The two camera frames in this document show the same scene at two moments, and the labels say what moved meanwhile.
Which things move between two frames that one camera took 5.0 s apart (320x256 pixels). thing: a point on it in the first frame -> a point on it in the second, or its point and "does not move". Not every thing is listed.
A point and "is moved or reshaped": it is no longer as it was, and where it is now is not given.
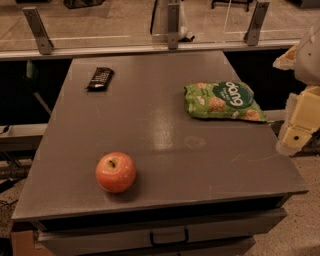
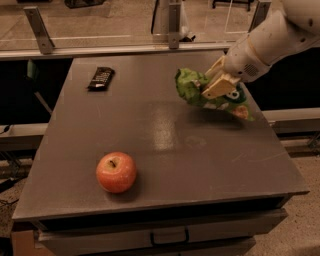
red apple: [116, 172] does not move
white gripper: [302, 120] -> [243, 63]
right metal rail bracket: [251, 36] does not move
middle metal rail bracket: [173, 17] does not move
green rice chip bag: [223, 100] is moved or reshaped
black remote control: [100, 79] does not move
